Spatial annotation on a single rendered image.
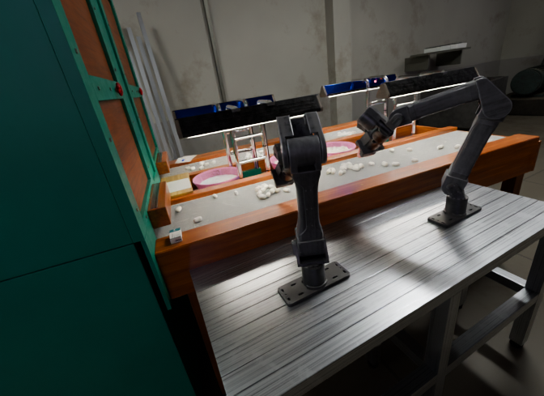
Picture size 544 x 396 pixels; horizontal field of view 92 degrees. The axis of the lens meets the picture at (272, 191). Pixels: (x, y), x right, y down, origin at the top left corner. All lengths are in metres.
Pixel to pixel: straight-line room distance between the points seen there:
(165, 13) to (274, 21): 1.36
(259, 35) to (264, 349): 3.75
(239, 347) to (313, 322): 0.18
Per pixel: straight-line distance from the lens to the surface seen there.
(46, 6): 0.77
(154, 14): 3.74
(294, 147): 0.54
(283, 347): 0.66
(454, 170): 1.05
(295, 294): 0.74
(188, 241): 0.89
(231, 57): 3.84
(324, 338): 0.67
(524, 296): 1.43
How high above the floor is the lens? 1.20
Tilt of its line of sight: 23 degrees down
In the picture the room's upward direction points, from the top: 9 degrees counter-clockwise
